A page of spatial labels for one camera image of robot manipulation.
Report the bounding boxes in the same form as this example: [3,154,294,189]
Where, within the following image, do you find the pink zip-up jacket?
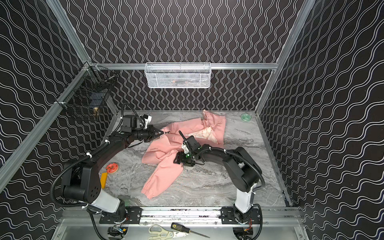
[141,110,227,200]

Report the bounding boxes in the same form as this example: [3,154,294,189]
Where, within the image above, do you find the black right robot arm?
[174,136,266,214]

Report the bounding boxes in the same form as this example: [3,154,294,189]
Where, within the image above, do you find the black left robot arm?
[50,115,164,223]

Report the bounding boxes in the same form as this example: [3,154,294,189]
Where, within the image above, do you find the red tape roll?
[106,163,119,174]

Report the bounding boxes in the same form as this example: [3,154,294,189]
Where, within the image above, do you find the small brass bell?
[93,107,100,117]

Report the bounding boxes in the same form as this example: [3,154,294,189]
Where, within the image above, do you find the yellow block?
[100,172,108,189]

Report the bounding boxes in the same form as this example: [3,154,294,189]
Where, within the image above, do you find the black yellow screwdriver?
[171,223,210,239]

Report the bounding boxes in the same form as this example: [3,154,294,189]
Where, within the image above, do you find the green transparent lid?
[241,113,252,122]

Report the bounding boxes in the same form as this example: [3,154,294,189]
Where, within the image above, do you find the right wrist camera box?
[182,143,190,155]

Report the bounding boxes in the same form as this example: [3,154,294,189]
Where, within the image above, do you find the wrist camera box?
[140,114,152,129]
[182,143,190,155]

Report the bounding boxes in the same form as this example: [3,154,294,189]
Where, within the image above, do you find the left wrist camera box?
[140,114,152,129]

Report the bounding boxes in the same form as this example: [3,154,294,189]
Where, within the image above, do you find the white wire mesh basket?
[145,62,212,89]

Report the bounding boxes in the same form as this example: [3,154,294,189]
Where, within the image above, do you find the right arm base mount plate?
[219,206,262,225]

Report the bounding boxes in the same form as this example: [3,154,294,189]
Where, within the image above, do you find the black wire basket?
[59,66,118,122]

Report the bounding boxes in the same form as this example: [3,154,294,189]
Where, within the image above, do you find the scissors with pale handles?
[148,225,189,240]

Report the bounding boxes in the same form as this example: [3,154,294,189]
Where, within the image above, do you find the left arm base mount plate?
[99,207,143,224]

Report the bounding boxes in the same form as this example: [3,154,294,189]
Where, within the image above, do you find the aluminium front rail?
[59,206,304,227]

